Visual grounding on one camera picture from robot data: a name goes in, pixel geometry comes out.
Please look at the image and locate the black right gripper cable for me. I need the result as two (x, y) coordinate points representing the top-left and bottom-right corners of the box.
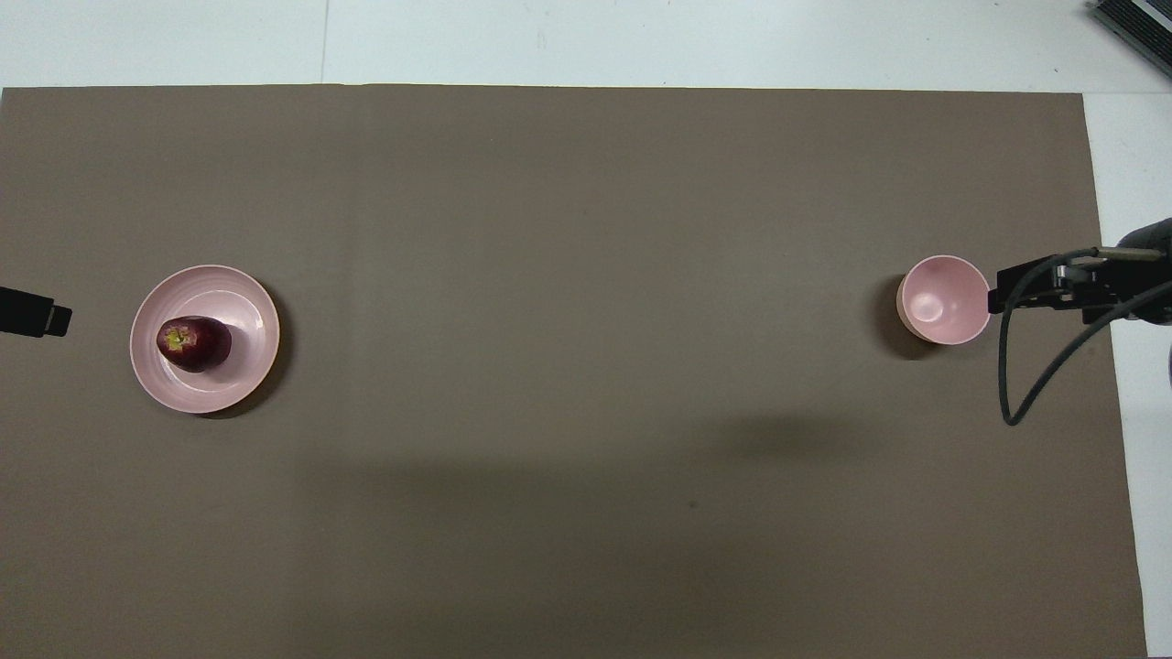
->
(999, 245), (1172, 427)

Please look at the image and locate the brown table mat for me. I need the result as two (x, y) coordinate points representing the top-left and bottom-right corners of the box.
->
(0, 84), (1148, 659)

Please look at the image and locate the dark red apple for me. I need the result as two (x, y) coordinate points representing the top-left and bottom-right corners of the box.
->
(157, 316), (233, 373)

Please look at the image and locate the pink plate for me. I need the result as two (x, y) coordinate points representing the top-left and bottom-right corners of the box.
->
(129, 265), (281, 416)

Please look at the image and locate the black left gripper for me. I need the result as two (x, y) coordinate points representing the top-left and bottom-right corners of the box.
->
(0, 286), (74, 339)

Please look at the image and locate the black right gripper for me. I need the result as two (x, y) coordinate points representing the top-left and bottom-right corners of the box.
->
(987, 251), (1172, 326)

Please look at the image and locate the pink bowl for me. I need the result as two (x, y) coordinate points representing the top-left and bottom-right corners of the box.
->
(895, 254), (993, 347)

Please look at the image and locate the grey ribbed device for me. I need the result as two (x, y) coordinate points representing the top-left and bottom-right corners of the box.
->
(1086, 0), (1172, 81)

